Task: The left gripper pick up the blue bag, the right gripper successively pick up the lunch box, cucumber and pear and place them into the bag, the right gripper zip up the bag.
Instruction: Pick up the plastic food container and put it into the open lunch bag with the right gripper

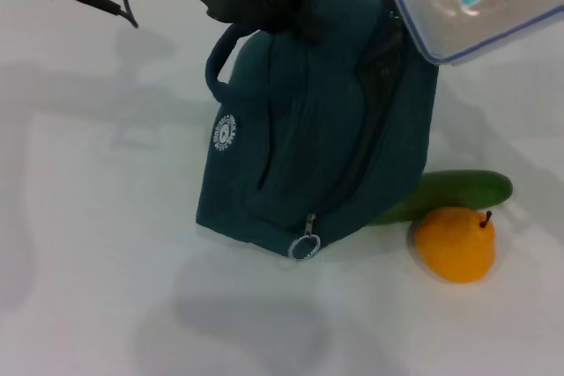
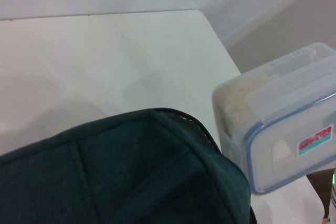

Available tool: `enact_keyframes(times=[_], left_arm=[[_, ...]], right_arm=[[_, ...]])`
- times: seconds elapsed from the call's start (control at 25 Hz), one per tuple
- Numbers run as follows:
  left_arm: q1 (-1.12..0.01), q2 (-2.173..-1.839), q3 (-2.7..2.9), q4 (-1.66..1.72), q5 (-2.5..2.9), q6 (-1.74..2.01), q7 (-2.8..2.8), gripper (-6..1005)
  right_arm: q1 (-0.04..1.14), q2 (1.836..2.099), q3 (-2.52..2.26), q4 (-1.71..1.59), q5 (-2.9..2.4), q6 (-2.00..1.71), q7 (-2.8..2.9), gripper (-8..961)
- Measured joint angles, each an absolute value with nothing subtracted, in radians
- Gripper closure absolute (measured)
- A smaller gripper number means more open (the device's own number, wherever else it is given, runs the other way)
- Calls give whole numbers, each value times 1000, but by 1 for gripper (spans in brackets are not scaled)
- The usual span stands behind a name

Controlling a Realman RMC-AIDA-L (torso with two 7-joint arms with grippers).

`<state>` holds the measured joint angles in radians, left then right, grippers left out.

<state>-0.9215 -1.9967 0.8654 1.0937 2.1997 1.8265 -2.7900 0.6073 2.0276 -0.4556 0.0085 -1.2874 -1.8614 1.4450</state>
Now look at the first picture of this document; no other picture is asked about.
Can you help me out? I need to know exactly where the clear blue-rimmed food container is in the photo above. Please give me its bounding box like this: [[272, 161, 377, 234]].
[[392, 0, 564, 67]]

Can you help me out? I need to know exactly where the orange yellow pear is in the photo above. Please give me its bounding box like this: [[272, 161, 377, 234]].
[[413, 206, 497, 284]]

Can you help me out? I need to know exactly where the green cucumber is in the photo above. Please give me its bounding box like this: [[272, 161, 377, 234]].
[[367, 169, 515, 225]]

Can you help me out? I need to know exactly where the teal fabric lunch bag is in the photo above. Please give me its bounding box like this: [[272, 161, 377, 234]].
[[196, 0, 440, 261]]

